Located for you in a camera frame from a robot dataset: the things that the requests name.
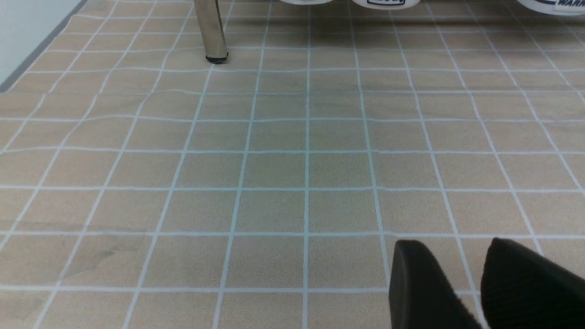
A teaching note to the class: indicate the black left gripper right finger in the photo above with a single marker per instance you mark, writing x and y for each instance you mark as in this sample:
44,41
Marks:
521,289

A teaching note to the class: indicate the navy canvas sneaker left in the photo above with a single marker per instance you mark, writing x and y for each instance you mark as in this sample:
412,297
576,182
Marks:
556,7

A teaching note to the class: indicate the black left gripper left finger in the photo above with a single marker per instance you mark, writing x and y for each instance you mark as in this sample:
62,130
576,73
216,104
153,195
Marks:
420,295

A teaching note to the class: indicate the black canvas sneaker far left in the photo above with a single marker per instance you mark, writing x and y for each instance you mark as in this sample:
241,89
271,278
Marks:
306,2

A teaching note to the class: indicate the black canvas sneaker with laces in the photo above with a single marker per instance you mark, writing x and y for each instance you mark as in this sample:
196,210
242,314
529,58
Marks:
387,5

